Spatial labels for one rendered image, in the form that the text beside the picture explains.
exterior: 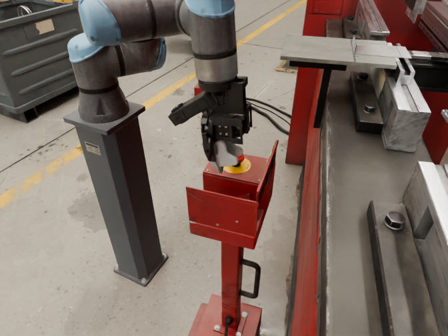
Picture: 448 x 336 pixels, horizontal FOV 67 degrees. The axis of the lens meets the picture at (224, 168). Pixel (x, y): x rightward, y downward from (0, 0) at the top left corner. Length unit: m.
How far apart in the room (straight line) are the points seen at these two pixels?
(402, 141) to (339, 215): 0.26
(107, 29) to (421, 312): 0.59
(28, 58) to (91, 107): 1.85
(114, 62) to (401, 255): 0.84
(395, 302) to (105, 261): 1.39
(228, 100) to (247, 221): 0.27
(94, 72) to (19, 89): 1.87
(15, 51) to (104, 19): 2.23
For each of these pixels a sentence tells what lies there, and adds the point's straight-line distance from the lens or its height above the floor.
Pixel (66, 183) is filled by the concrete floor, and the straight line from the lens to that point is 2.19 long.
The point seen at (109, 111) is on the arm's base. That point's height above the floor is 0.81.
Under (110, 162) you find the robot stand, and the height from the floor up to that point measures 0.65.
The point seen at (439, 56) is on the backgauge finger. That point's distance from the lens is 0.98.
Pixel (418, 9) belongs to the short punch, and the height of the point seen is 1.11.
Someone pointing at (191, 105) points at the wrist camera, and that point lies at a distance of 0.64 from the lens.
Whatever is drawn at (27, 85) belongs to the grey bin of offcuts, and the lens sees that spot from 2.91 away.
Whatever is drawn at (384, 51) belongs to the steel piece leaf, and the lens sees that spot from 0.96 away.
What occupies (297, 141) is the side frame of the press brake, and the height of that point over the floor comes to 0.18.
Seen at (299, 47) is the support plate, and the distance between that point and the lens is 0.93.
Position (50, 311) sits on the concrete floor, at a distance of 1.62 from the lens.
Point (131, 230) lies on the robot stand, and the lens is 1.33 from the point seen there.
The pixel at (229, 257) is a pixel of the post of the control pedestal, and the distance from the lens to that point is 0.97.
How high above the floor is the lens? 1.28
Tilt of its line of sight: 37 degrees down
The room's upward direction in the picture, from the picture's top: straight up
